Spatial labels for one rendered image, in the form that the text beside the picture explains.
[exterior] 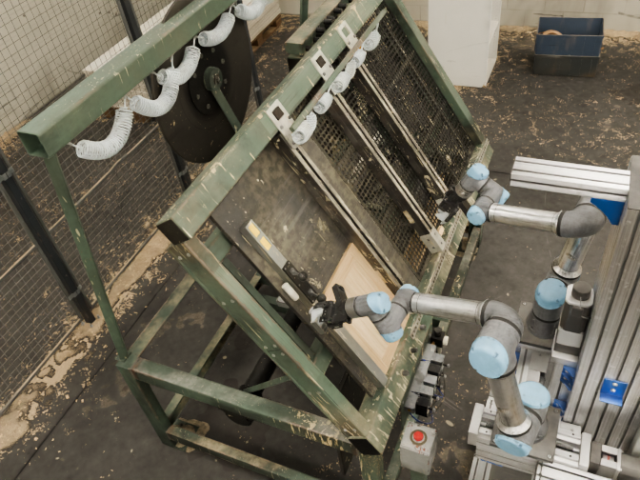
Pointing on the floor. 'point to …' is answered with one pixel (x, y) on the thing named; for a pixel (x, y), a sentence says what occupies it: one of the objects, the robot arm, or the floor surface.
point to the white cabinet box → (465, 38)
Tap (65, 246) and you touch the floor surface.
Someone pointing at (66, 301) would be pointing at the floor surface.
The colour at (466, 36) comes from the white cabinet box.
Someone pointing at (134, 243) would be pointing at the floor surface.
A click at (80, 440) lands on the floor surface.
